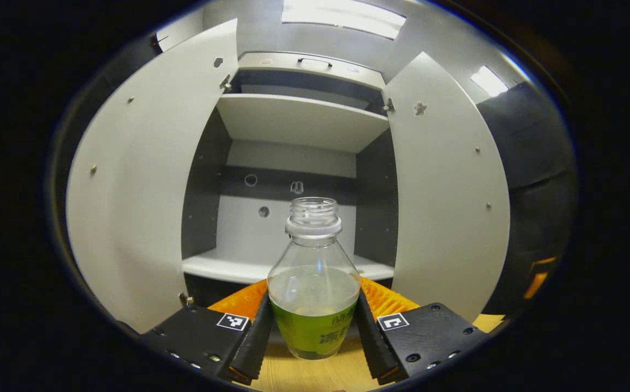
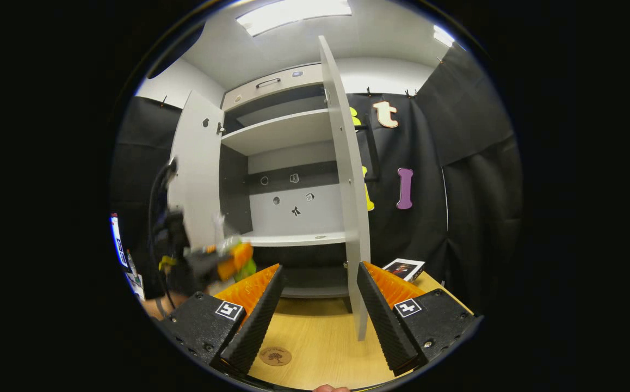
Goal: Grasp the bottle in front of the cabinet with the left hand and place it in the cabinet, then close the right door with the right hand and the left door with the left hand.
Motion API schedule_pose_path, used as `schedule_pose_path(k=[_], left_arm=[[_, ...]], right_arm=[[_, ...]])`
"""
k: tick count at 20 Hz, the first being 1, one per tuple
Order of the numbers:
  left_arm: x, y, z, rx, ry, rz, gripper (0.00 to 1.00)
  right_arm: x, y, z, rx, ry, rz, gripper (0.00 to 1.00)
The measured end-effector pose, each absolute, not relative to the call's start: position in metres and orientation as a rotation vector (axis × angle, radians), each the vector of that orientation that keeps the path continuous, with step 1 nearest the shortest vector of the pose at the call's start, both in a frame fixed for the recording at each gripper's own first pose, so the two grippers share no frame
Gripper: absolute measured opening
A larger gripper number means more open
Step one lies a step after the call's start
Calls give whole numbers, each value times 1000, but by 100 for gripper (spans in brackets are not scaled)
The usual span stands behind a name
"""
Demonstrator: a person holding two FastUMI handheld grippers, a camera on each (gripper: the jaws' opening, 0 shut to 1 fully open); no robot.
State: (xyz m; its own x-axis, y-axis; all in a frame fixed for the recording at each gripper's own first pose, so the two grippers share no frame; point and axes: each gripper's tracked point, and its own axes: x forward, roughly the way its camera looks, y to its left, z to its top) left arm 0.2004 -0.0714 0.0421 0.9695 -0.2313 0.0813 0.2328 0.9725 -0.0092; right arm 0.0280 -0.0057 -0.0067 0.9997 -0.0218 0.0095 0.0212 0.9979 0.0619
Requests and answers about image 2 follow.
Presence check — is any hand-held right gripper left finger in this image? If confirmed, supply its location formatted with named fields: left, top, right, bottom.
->
left=160, top=264, right=286, bottom=376

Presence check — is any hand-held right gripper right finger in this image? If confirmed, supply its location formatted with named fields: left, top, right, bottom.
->
left=356, top=261, right=482, bottom=377

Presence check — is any green drink bottle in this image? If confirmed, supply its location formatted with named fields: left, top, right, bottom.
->
left=212, top=213, right=259, bottom=282

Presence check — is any white cabinet door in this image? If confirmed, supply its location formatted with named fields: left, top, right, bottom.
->
left=318, top=35, right=373, bottom=342
left=167, top=90, right=226, bottom=252

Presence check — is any round cork coaster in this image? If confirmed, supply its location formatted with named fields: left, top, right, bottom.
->
left=259, top=347, right=293, bottom=367

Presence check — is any white book with portrait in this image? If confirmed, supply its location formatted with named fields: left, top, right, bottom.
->
left=381, top=258, right=427, bottom=283

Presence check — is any bright screen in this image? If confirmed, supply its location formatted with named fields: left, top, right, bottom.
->
left=109, top=213, right=131, bottom=271

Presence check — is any white cabinet shelf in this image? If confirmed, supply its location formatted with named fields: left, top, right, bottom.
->
left=238, top=231, right=347, bottom=248
left=220, top=108, right=333, bottom=157

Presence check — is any white cabinet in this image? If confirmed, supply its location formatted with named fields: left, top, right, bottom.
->
left=219, top=64, right=348, bottom=299

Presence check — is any black backdrop cloth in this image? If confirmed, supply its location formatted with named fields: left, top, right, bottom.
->
left=109, top=44, right=523, bottom=316

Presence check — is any white cabinet drawer front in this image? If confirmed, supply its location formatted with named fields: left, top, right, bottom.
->
left=221, top=64, right=324, bottom=112

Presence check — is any large ceiling light panel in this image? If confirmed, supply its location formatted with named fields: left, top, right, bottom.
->
left=236, top=0, right=353, bottom=38

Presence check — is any small ceiling light panel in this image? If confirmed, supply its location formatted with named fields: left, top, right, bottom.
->
left=433, top=24, right=456, bottom=48

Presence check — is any black door handle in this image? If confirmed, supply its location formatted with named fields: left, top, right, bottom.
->
left=354, top=113, right=381, bottom=183

